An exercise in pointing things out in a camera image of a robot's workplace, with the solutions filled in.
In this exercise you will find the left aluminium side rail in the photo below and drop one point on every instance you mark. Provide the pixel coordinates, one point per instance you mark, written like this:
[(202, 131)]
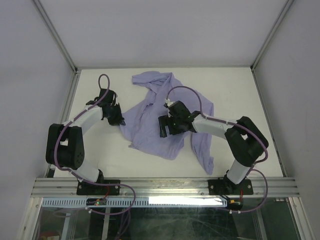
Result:
[(69, 98)]

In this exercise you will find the right aluminium corner post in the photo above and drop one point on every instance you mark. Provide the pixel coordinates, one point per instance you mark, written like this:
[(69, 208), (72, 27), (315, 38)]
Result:
[(271, 34)]

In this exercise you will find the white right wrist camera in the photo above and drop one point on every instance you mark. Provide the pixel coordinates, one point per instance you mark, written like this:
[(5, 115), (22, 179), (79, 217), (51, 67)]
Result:
[(168, 103)]

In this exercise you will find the left aluminium corner post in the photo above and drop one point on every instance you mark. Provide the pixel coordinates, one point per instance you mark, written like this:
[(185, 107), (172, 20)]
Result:
[(54, 34)]

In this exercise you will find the aluminium corner post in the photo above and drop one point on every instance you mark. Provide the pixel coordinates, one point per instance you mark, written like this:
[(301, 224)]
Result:
[(54, 34), (271, 34)]

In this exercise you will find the aluminium front frame rail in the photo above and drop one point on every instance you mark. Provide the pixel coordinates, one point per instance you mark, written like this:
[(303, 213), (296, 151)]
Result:
[(274, 187)]

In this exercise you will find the lilac zip-up jacket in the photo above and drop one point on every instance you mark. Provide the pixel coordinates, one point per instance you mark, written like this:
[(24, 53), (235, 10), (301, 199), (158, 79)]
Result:
[(142, 125)]

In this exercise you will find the grey slotted cable duct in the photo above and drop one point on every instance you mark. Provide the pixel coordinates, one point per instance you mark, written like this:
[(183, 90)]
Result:
[(152, 201)]

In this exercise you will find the right aluminium side rail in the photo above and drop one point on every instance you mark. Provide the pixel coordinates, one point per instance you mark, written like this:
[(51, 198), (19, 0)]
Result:
[(283, 169)]

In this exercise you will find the small black circuit board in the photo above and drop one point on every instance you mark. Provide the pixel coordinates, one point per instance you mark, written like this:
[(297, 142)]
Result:
[(96, 201)]

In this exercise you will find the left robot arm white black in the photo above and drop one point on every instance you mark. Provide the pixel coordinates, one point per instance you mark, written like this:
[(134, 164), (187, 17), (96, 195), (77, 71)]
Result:
[(65, 142)]

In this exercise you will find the black orange power connector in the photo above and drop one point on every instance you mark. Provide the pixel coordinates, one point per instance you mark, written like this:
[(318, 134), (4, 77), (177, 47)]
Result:
[(235, 204)]

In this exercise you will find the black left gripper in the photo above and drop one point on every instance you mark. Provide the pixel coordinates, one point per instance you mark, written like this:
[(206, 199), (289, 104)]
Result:
[(119, 120)]

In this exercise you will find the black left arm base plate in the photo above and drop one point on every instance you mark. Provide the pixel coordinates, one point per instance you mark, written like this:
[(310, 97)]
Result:
[(109, 186)]

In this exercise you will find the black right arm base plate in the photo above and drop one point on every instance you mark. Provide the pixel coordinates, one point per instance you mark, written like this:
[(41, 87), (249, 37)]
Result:
[(222, 186)]

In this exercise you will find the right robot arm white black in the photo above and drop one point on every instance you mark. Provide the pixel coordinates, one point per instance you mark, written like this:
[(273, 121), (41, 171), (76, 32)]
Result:
[(245, 140)]

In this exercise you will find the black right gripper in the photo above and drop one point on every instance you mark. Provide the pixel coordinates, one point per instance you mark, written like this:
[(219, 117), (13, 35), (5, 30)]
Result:
[(165, 120)]

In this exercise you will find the aluminium side rail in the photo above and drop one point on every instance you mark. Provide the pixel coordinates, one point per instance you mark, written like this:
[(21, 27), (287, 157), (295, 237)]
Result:
[(69, 98), (283, 169)]

